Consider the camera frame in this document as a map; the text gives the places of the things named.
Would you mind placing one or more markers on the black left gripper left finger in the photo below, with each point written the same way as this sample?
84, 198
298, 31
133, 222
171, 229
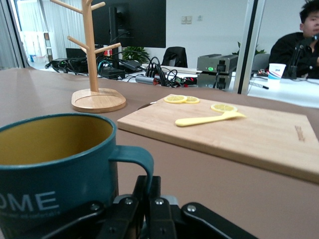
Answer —
124, 216

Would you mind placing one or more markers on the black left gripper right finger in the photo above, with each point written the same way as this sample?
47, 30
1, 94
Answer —
162, 219

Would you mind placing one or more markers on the dark teal mug yellow inside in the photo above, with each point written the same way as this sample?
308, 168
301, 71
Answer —
49, 186

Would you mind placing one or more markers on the wooden mug tree rack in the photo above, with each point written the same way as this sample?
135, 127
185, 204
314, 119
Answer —
89, 62

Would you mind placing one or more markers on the white paper cup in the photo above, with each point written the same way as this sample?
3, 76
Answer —
276, 74

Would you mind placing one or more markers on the brown table mat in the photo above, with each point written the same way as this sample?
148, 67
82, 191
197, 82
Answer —
224, 189

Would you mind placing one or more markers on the yellow plastic fork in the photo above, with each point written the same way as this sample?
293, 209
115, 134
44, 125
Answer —
194, 121

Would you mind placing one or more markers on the wooden cutting board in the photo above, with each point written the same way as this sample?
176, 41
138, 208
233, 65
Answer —
249, 144

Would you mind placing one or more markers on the lemon slice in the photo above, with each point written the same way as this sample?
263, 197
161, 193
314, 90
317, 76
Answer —
224, 108
194, 100
175, 99

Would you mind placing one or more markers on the silver usb hub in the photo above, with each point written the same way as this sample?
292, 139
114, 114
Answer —
143, 79

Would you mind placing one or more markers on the circuit board with red lights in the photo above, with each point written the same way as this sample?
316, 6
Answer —
185, 81

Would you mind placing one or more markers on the small black box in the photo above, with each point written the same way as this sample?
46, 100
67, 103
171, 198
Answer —
112, 73

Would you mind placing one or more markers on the grey equipment box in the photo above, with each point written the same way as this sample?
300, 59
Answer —
207, 81
207, 63

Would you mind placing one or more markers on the black power adapter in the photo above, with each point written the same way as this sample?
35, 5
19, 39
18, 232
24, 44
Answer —
132, 65

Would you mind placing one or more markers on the black equipment with green light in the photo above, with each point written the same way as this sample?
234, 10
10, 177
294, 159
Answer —
74, 66

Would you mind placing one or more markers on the black office chair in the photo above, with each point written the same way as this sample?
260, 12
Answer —
174, 57

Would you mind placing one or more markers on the green potted plant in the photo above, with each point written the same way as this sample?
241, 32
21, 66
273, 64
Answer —
260, 52
134, 53

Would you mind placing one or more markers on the black and white pen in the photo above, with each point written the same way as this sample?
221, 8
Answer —
264, 87

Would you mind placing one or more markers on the black laptop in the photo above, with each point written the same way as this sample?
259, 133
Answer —
74, 53

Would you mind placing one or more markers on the white desk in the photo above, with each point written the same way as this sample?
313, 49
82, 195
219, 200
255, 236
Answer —
294, 92

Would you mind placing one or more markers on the black monitor on stand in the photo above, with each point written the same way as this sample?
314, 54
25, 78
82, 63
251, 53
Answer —
144, 25

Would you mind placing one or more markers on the black microphone stand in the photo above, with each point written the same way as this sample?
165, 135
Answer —
294, 62

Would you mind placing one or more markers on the black window pillar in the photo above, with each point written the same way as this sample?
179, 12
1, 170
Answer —
20, 39

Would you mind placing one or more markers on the person in black top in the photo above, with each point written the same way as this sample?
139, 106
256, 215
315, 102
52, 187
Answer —
286, 54

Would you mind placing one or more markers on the aluminium post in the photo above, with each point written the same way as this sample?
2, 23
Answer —
245, 49

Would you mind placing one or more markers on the white wall switch panel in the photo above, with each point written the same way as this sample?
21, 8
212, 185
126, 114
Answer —
187, 20

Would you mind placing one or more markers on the small white wall switch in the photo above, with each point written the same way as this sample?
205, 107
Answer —
200, 18

